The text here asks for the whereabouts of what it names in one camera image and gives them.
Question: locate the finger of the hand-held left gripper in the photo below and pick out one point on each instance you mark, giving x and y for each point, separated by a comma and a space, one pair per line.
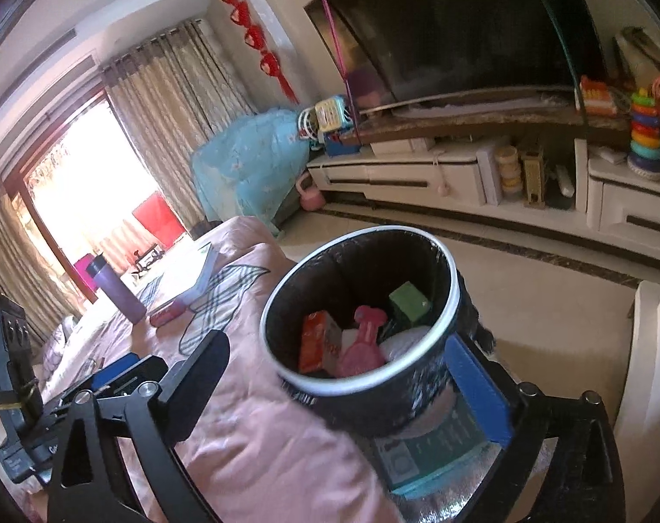
144, 369

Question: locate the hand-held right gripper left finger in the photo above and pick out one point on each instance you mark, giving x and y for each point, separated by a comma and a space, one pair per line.
199, 381

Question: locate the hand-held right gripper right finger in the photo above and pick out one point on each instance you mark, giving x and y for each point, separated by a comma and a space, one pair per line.
477, 387

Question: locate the green cardboard box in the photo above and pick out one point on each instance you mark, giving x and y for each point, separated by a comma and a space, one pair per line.
409, 305

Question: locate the small bin with black liner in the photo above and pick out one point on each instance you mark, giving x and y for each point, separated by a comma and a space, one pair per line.
373, 411

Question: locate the red white carton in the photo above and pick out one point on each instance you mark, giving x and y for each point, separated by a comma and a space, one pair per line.
316, 340

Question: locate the red cylindrical can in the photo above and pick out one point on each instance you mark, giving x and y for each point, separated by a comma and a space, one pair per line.
166, 314

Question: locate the teal printed box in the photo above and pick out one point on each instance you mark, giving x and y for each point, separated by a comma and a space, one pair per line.
438, 444

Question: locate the purple thermos bottle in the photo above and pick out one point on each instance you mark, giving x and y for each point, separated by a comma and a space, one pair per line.
117, 291

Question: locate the pink bed blanket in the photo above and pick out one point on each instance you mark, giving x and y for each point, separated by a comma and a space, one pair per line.
264, 446

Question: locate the patterned beige curtain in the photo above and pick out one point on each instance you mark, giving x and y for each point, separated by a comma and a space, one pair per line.
14, 250
172, 109

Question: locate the magenta cloth by window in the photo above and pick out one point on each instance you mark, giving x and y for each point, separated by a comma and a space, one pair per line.
83, 271

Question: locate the silver foil bag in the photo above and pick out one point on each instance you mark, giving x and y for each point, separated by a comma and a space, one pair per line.
455, 506

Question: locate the red cloth by window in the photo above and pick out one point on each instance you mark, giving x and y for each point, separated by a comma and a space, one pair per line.
155, 220

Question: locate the pink toy kettlebell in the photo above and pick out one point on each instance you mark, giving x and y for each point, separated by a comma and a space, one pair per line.
311, 199

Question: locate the wooden toy house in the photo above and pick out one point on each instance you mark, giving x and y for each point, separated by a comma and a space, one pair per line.
532, 177

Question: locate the stack of round tubs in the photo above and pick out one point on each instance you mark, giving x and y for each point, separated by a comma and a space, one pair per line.
507, 171

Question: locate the light blue quilt bundle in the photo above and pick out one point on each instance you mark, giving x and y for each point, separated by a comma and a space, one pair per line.
248, 169

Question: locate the white television cabinet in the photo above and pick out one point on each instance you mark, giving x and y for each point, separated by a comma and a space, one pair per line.
417, 174

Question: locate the white toy basket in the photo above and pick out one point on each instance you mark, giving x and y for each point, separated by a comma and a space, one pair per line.
307, 128

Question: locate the toy cash register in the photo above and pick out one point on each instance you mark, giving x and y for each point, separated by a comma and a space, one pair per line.
335, 120

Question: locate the orange plastic toy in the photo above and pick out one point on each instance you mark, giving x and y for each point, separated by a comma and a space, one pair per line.
597, 97

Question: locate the pink thin stick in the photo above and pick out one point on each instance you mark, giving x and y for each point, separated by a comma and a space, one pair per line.
340, 65

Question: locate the red knot hanging decoration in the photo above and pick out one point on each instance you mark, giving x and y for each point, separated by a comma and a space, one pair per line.
253, 38

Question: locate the black flat television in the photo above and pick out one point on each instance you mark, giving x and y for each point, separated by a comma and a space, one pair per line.
444, 27

